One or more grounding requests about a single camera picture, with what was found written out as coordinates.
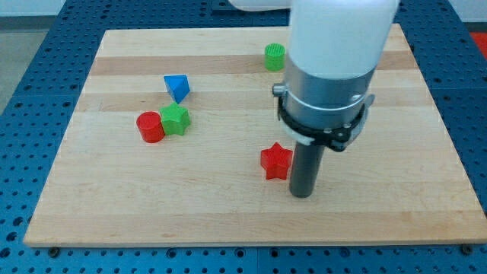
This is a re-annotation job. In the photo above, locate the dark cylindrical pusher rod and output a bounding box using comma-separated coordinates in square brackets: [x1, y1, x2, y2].
[289, 142, 325, 198]

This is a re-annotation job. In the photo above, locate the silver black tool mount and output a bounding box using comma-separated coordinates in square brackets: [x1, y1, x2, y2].
[272, 56, 374, 152]

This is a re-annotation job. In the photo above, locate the red star block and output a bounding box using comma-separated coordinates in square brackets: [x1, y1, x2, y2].
[260, 142, 293, 180]

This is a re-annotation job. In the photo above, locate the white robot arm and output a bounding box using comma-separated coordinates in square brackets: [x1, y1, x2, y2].
[230, 0, 399, 198]

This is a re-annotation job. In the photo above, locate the green star block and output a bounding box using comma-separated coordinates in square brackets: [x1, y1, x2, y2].
[159, 103, 191, 135]

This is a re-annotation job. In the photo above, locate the green cylinder block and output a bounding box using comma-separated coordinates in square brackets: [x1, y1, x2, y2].
[264, 43, 285, 72]

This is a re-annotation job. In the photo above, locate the wooden board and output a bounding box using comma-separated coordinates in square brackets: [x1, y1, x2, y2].
[24, 25, 486, 248]

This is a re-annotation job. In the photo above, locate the blue triangle block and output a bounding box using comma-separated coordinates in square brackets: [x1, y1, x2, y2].
[163, 75, 190, 104]

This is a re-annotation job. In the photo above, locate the red cylinder block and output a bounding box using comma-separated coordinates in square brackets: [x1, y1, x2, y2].
[136, 111, 165, 143]

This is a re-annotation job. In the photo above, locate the blue perforated table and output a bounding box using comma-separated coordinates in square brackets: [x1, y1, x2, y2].
[1, 0, 486, 273]

